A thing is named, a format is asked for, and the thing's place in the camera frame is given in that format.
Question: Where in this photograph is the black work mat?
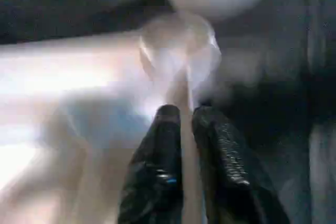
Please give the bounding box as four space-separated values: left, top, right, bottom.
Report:
0 0 336 224

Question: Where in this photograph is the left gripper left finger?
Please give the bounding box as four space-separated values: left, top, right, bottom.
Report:
117 104 184 224

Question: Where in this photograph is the white plastic table top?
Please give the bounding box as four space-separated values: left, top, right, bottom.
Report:
0 12 224 224

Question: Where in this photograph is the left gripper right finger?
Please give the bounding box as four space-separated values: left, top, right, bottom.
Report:
191 105 292 224

